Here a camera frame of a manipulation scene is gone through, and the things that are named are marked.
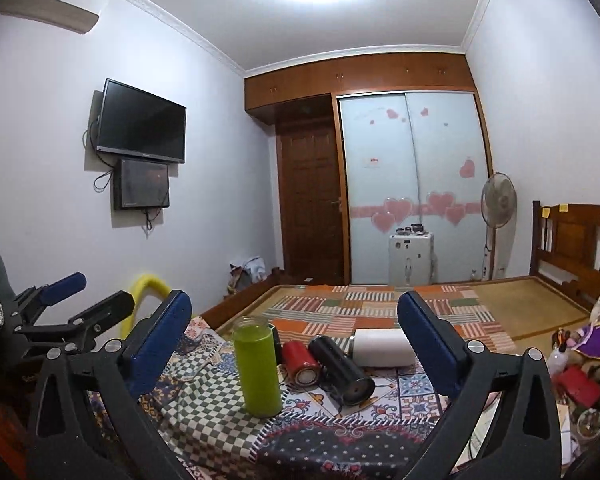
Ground striped patchwork blanket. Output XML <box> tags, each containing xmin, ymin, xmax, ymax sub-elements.
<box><xmin>260</xmin><ymin>284</ymin><xmax>516</xmax><ymax>361</ymax></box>

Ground yellow curved tube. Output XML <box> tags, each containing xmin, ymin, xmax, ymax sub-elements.
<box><xmin>120</xmin><ymin>274</ymin><xmax>172</xmax><ymax>341</ymax></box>

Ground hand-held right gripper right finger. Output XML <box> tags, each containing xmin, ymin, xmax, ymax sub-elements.
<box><xmin>397</xmin><ymin>290</ymin><xmax>573</xmax><ymax>480</ymax></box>

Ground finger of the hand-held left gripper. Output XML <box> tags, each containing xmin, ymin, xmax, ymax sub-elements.
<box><xmin>17</xmin><ymin>291</ymin><xmax>136</xmax><ymax>347</ymax></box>
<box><xmin>12</xmin><ymin>272</ymin><xmax>87</xmax><ymax>331</ymax></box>

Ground dark dotted heart cloth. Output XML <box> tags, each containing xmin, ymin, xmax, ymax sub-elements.
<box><xmin>252</xmin><ymin>412</ymin><xmax>461</xmax><ymax>480</ymax></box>

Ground black cup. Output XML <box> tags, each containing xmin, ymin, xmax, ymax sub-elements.
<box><xmin>308</xmin><ymin>335</ymin><xmax>376</xmax><ymax>407</ymax></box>

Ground small black wall screen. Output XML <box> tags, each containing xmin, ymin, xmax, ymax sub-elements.
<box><xmin>113</xmin><ymin>158</ymin><xmax>171</xmax><ymax>211</ymax></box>

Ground wooden door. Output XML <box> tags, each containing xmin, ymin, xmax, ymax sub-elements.
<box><xmin>275</xmin><ymin>119</ymin><xmax>346</xmax><ymax>286</ymax></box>

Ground clear glass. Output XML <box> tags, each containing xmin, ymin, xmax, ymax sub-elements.
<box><xmin>577</xmin><ymin>407</ymin><xmax>600</xmax><ymax>439</ymax></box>

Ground red box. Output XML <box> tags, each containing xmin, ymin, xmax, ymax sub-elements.
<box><xmin>555</xmin><ymin>365</ymin><xmax>600</xmax><ymax>408</ymax></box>

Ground standing fan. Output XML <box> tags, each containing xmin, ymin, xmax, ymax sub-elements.
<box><xmin>481</xmin><ymin>172</ymin><xmax>518</xmax><ymax>281</ymax></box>

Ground green checked cloth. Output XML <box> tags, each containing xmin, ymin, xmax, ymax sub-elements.
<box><xmin>140</xmin><ymin>340</ymin><xmax>291</xmax><ymax>480</ymax></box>

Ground tile patterned blanket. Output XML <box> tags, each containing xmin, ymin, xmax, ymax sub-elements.
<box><xmin>87</xmin><ymin>316</ymin><xmax>481</xmax><ymax>480</ymax></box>

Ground small white cabinet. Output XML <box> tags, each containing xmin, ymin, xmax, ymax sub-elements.
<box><xmin>389</xmin><ymin>232</ymin><xmax>436</xmax><ymax>288</ymax></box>

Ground red can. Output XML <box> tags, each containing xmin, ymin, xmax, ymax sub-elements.
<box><xmin>281</xmin><ymin>340</ymin><xmax>322</xmax><ymax>387</ymax></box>

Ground grey bag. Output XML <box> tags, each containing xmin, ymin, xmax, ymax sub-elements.
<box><xmin>226</xmin><ymin>256</ymin><xmax>269</xmax><ymax>294</ymax></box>

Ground green bottle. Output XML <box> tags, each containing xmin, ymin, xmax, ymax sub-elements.
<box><xmin>231</xmin><ymin>316</ymin><xmax>284</xmax><ymax>418</ymax></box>

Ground wooden overhead cabinet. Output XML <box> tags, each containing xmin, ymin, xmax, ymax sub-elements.
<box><xmin>244</xmin><ymin>51</ymin><xmax>478</xmax><ymax>123</ymax></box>

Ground black television cable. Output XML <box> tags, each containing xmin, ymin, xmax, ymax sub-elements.
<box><xmin>83</xmin><ymin>129</ymin><xmax>115</xmax><ymax>193</ymax></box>

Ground white air conditioner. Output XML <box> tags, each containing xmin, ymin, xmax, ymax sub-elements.
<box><xmin>0</xmin><ymin>0</ymin><xmax>101</xmax><ymax>36</ymax></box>

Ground wooden bed headboard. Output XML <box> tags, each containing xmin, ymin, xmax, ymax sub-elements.
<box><xmin>530</xmin><ymin>200</ymin><xmax>600</xmax><ymax>311</ymax></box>

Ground glass sliding wardrobe doors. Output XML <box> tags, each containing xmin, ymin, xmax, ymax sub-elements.
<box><xmin>336</xmin><ymin>91</ymin><xmax>493</xmax><ymax>286</ymax></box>

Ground clear plastic bottle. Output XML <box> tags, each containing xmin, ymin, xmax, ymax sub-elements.
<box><xmin>547</xmin><ymin>345</ymin><xmax>572</xmax><ymax>377</ymax></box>

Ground wooden bed frame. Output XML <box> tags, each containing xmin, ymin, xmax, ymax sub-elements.
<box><xmin>200</xmin><ymin>266</ymin><xmax>281</xmax><ymax>331</ymax></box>

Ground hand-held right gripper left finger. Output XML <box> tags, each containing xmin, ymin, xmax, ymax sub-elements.
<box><xmin>27</xmin><ymin>289</ymin><xmax>201</xmax><ymax>480</ymax></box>

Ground black wall television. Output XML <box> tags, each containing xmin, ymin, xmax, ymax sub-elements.
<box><xmin>96</xmin><ymin>78</ymin><xmax>187</xmax><ymax>164</ymax></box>

